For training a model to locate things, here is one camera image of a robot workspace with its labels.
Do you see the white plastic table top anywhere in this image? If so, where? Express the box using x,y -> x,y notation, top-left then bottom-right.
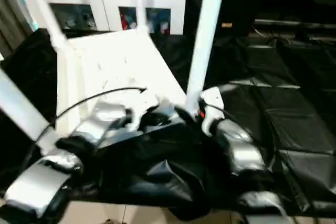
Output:
39,28 -> 189,157

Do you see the black work mat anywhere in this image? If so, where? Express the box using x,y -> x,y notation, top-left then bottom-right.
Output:
0,27 -> 336,221

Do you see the grey curtain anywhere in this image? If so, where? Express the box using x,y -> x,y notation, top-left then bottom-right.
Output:
0,0 -> 35,52

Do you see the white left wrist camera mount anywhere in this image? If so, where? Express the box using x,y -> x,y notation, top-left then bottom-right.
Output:
125,94 -> 161,132

